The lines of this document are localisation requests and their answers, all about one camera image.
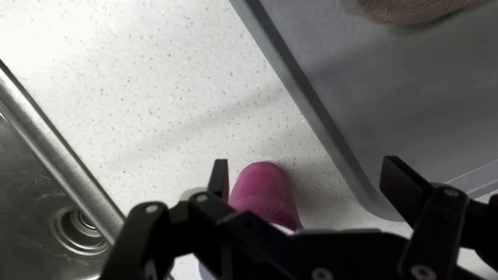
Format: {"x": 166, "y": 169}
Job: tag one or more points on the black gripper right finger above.
{"x": 441, "y": 228}

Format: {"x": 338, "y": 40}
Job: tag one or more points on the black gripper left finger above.
{"x": 208, "y": 243}

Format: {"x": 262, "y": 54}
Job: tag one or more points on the stainless steel double sink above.
{"x": 32, "y": 208}

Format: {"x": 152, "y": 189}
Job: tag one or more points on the magenta plastic cup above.
{"x": 265, "y": 192}

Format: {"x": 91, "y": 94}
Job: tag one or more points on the grey plastic tray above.
{"x": 405, "y": 103}

